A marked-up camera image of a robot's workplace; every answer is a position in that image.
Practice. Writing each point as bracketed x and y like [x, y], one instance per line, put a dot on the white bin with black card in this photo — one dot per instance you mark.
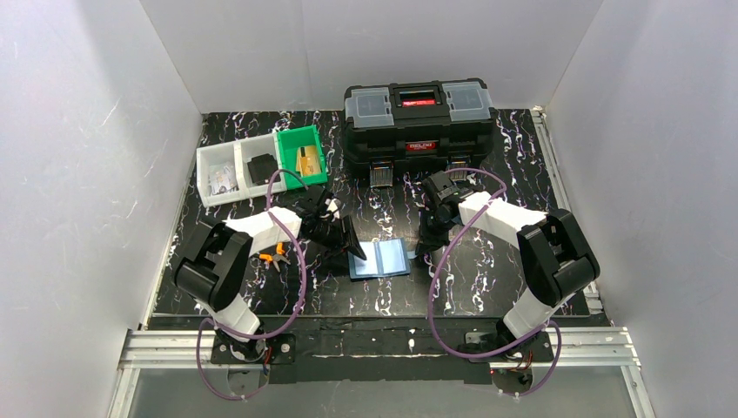
[246, 149]

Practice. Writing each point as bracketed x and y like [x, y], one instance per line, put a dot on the white bin with patterned cards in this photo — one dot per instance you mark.
[205, 158]

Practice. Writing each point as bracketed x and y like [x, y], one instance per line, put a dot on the black toolbox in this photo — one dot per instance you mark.
[394, 129]

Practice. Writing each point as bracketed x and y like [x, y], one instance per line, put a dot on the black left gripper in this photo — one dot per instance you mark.
[335, 232]

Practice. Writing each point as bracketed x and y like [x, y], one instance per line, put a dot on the black card in white bin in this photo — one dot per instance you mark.
[260, 168]

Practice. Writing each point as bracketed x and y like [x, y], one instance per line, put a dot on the patterned cards in white bin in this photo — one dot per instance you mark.
[222, 179]

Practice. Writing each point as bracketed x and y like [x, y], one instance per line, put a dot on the green plastic bin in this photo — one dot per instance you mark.
[288, 143]

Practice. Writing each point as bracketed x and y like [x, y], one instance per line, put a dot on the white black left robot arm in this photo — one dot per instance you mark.
[212, 266]

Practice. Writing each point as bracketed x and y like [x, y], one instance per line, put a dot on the yellow black handled pliers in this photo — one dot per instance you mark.
[276, 259]

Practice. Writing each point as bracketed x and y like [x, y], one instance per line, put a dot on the blue leather card holder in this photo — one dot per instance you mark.
[384, 259]

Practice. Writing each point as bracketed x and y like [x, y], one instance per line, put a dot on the gold card in green bin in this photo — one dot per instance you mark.
[308, 161]

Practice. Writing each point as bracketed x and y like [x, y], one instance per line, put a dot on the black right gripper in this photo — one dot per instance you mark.
[431, 232]

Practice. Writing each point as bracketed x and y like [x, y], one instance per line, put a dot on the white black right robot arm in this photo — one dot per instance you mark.
[556, 259]

